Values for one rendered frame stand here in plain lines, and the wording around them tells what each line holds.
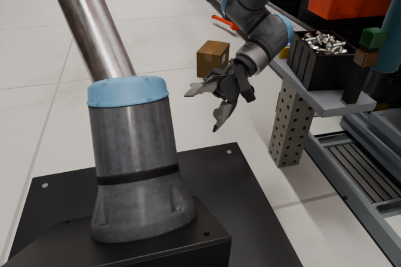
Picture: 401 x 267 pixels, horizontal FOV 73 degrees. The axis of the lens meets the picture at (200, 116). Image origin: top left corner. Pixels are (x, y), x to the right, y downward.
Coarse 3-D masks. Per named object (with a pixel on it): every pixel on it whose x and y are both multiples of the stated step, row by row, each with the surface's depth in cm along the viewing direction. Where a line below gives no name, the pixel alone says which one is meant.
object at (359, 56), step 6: (354, 54) 71; (360, 54) 69; (366, 54) 67; (372, 54) 67; (378, 54) 68; (354, 60) 71; (360, 60) 69; (366, 60) 68; (372, 60) 68; (360, 66) 69; (366, 66) 69; (372, 66) 70
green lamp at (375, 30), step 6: (366, 30) 66; (372, 30) 65; (378, 30) 65; (366, 36) 66; (372, 36) 64; (378, 36) 64; (384, 36) 65; (360, 42) 68; (366, 42) 66; (372, 42) 65; (378, 42) 65; (372, 48) 66
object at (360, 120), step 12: (384, 108) 126; (348, 120) 122; (360, 120) 121; (360, 132) 116; (372, 132) 115; (372, 144) 110; (384, 144) 109; (384, 156) 105; (396, 156) 100; (396, 168) 101
